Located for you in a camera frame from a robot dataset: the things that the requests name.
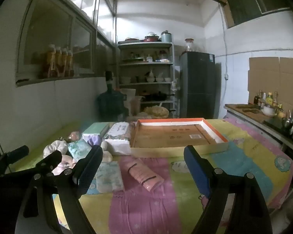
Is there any cardboard wall sheet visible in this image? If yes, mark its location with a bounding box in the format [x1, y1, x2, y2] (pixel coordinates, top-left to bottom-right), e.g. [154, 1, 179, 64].
[247, 57, 293, 110]

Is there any teal tissue pack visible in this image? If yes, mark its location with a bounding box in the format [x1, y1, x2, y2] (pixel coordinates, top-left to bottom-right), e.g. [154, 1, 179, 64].
[68, 139, 92, 162]

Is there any pink plush toy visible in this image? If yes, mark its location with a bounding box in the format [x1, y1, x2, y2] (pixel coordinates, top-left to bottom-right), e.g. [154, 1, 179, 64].
[52, 155, 79, 176]

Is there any white shelf rack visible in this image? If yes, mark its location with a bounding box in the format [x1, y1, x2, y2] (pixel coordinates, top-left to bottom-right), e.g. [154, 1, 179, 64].
[117, 41, 176, 117]

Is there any kitchen counter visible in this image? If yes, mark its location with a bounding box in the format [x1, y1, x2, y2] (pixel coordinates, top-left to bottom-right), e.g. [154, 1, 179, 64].
[224, 104, 293, 166]

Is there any printed cartoon blanket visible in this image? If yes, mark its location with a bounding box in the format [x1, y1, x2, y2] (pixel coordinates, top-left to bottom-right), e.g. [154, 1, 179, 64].
[43, 118, 293, 234]

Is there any row of condiment bottles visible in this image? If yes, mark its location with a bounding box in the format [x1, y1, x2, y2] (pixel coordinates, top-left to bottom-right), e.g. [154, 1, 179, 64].
[253, 90, 284, 111]

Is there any white plush with purple bow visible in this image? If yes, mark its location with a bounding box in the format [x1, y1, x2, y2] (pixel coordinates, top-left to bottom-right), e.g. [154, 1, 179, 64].
[87, 135, 113, 162]

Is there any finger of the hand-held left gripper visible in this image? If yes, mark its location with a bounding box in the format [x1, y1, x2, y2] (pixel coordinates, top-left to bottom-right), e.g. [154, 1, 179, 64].
[34, 150, 63, 176]

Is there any pink rolled towel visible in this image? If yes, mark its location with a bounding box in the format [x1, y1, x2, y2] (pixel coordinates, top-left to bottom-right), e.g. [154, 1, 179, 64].
[121, 162, 164, 192]

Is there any white cloth bundle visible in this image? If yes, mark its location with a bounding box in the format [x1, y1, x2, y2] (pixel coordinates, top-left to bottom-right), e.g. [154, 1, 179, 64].
[43, 140, 68, 158]

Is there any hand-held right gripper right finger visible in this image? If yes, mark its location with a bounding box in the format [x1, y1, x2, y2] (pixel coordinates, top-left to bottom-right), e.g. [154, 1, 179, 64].
[184, 145, 270, 234]

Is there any white tissue pack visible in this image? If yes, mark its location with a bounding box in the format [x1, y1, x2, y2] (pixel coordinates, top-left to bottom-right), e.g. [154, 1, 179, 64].
[105, 139, 132, 156]

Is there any white bowl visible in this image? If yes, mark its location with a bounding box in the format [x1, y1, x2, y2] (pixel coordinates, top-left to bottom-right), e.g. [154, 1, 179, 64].
[262, 105, 277, 116]

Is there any glass-front wall cabinet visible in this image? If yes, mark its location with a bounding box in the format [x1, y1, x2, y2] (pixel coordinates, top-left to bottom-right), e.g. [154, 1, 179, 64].
[16, 0, 118, 86]

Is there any wall cable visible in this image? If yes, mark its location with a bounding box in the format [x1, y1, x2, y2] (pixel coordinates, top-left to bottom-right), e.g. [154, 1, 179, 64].
[220, 4, 230, 105]

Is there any blue water jug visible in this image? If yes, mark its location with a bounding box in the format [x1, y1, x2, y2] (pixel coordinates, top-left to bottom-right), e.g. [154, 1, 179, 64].
[97, 71, 129, 122]

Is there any row of shelf jars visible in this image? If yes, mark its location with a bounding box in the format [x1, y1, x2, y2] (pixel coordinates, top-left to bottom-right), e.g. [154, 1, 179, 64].
[122, 50, 171, 62]

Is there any yellow lumpy pile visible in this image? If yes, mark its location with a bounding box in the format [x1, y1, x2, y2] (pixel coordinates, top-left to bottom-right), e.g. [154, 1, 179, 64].
[140, 105, 170, 119]

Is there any black pan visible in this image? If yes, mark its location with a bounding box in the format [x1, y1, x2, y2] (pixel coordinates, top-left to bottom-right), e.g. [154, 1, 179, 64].
[140, 91, 175, 102]

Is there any dark refrigerator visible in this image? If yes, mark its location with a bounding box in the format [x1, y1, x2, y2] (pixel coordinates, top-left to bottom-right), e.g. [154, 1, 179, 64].
[179, 51, 216, 119]

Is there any window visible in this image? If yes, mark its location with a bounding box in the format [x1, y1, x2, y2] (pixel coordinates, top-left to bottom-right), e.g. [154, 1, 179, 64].
[216, 0, 293, 28]

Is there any red pot with lid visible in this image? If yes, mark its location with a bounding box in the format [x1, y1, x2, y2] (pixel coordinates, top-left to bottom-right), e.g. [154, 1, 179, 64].
[144, 32, 160, 42]

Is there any pink doll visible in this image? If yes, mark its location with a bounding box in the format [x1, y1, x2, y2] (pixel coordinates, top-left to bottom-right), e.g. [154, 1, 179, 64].
[67, 131, 81, 142]

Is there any pale patterned tissue pack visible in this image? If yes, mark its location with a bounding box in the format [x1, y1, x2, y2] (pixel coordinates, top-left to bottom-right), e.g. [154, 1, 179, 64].
[96, 161, 125, 192]

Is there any mint green carton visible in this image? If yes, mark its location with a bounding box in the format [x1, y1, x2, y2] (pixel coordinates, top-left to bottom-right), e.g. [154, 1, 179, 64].
[82, 122, 110, 140]

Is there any metal kettle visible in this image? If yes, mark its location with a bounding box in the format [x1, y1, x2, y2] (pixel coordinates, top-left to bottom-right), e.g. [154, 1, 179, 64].
[282, 108, 293, 136]

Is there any glass jar with red lid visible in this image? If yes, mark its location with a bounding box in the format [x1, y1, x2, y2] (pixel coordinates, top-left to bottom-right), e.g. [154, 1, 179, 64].
[184, 38, 194, 52]

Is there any row of white crockery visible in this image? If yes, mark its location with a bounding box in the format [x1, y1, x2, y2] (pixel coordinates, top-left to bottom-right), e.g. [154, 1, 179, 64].
[120, 71, 172, 84]

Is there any floral tissue pack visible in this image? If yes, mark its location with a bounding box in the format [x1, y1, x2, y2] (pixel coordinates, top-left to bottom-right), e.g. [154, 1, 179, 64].
[104, 122, 132, 142]

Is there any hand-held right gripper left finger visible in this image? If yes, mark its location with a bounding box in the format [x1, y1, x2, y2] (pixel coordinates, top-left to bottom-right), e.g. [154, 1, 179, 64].
[22, 145, 103, 234]

